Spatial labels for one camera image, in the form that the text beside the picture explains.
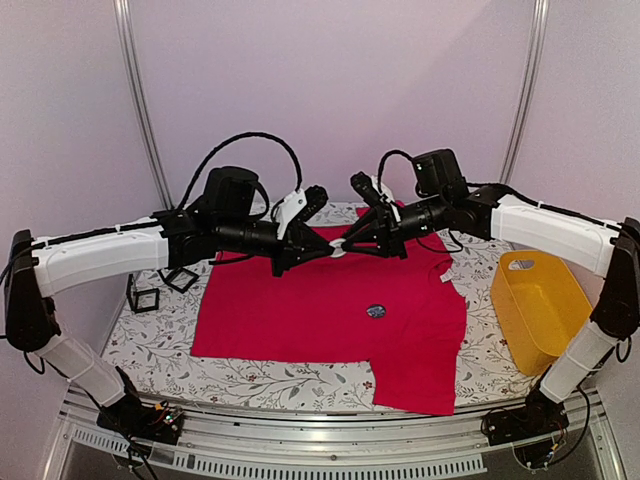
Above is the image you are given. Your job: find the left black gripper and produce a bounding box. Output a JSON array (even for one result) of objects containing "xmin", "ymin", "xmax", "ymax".
[{"xmin": 218, "ymin": 217, "xmax": 336, "ymax": 279}]

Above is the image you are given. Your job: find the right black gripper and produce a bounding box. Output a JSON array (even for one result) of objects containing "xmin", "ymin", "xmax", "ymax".
[{"xmin": 342, "ymin": 193, "xmax": 449, "ymax": 259}]

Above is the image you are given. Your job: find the round orange painted brooch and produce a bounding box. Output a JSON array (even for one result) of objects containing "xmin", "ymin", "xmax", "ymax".
[{"xmin": 329, "ymin": 238, "xmax": 347, "ymax": 259}]

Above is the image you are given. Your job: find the red polo shirt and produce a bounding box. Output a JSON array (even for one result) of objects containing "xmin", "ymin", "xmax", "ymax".
[{"xmin": 191, "ymin": 233, "xmax": 467, "ymax": 415}]

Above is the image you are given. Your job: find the brooch box with orange brooch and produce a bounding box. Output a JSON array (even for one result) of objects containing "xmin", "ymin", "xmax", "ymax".
[{"xmin": 158, "ymin": 267, "xmax": 200, "ymax": 294}]

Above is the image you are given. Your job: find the brooch box with blue brooch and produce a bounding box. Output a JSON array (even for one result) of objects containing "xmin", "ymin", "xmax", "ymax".
[{"xmin": 126, "ymin": 274, "xmax": 160, "ymax": 314}]

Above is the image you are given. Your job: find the round blue painted brooch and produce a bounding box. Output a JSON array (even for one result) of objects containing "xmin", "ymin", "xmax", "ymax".
[{"xmin": 366, "ymin": 304, "xmax": 386, "ymax": 319}]

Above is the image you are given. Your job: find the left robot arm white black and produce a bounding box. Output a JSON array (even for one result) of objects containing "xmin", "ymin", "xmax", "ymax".
[{"xmin": 4, "ymin": 167, "xmax": 332, "ymax": 434}]

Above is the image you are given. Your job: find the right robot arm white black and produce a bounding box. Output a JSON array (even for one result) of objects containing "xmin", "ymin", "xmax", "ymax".
[{"xmin": 340, "ymin": 149, "xmax": 639, "ymax": 436}]

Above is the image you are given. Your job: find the white shirt neck label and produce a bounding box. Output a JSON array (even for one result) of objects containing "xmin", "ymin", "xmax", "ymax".
[{"xmin": 440, "ymin": 270, "xmax": 454, "ymax": 283}]

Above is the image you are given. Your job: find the yellow plastic basket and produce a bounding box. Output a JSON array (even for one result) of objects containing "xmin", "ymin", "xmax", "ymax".
[{"xmin": 490, "ymin": 250, "xmax": 592, "ymax": 376}]

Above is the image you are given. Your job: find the floral patterned table mat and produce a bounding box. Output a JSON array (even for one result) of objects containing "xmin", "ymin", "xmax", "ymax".
[{"xmin": 99, "ymin": 201, "xmax": 531, "ymax": 414}]

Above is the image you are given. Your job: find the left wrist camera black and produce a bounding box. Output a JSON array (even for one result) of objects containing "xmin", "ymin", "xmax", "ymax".
[{"xmin": 271, "ymin": 185, "xmax": 328, "ymax": 240}]

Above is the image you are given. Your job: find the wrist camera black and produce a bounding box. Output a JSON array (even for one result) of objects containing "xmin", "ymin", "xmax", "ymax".
[
  {"xmin": 350, "ymin": 172, "xmax": 400, "ymax": 222},
  {"xmin": 271, "ymin": 185, "xmax": 328, "ymax": 240}
]

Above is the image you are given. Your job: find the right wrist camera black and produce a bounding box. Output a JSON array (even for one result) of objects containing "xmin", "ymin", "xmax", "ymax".
[{"xmin": 350, "ymin": 172, "xmax": 400, "ymax": 222}]

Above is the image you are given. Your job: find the right black looped cable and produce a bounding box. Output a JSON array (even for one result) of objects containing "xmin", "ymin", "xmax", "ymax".
[{"xmin": 375, "ymin": 149, "xmax": 419, "ymax": 186}]

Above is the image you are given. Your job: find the black looped cable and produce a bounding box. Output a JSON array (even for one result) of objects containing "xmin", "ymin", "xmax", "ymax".
[
  {"xmin": 177, "ymin": 130, "xmax": 305, "ymax": 216},
  {"xmin": 375, "ymin": 149, "xmax": 419, "ymax": 186}
]

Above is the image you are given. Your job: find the left black looped cable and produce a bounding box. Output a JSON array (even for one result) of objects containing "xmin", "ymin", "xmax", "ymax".
[{"xmin": 177, "ymin": 130, "xmax": 305, "ymax": 216}]

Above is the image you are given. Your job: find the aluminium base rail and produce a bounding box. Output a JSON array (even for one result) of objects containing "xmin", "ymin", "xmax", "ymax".
[{"xmin": 42, "ymin": 388, "xmax": 627, "ymax": 479}]

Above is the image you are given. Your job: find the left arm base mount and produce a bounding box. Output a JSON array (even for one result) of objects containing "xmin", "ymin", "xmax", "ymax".
[{"xmin": 97, "ymin": 397, "xmax": 185, "ymax": 445}]

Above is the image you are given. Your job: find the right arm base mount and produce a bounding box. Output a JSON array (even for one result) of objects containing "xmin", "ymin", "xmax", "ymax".
[{"xmin": 480, "ymin": 401, "xmax": 569, "ymax": 446}]

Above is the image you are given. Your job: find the right aluminium frame post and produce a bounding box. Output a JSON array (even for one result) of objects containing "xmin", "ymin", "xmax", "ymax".
[{"xmin": 499, "ymin": 0, "xmax": 550, "ymax": 184}]

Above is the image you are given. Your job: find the aluminium frame post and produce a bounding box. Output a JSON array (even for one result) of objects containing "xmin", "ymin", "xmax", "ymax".
[
  {"xmin": 499, "ymin": 0, "xmax": 550, "ymax": 184},
  {"xmin": 113, "ymin": 0, "xmax": 173, "ymax": 209}
]

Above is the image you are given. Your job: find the left aluminium frame post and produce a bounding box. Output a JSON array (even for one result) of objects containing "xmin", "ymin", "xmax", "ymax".
[{"xmin": 113, "ymin": 0, "xmax": 173, "ymax": 209}]

